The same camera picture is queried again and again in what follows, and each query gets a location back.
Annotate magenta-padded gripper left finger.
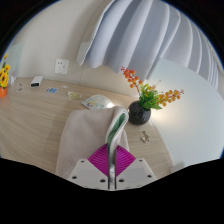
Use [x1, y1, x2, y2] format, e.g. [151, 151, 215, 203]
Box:
[66, 143, 112, 191]

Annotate white pleated curtain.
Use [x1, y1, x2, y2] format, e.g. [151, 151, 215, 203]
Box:
[75, 0, 221, 91]

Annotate black round vase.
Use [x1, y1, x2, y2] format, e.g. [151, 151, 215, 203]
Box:
[127, 100, 152, 126]

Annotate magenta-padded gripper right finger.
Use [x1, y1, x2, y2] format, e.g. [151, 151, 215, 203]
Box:
[114, 143, 158, 191]

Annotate shiny white printed booklet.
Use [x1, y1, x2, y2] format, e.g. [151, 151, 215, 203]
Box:
[80, 94, 116, 111]

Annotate small yellowish card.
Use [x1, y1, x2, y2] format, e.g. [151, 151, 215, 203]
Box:
[67, 91, 83, 101]

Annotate orange berry flower sprigs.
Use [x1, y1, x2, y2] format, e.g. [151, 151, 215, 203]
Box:
[120, 66, 185, 111]

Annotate small metal keyring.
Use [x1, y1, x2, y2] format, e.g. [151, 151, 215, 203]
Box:
[138, 129, 152, 144]

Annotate frosted glass desk partition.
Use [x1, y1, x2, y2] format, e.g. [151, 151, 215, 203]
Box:
[146, 59, 224, 168]
[0, 41, 26, 88]

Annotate white partition clip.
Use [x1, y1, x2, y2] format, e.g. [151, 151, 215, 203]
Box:
[169, 161, 186, 173]

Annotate white wall socket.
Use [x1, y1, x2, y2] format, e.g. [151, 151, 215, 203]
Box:
[54, 58, 70, 75]

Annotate orange round vase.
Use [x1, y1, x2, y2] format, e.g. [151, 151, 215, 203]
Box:
[0, 85, 9, 99]

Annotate yellow sunflower bouquet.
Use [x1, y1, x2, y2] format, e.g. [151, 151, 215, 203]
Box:
[0, 52, 12, 89]

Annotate beige towel with green stripe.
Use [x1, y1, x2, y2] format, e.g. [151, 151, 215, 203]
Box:
[54, 105, 131, 191]

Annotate small white box device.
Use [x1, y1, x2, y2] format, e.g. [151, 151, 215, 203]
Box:
[30, 75, 45, 89]

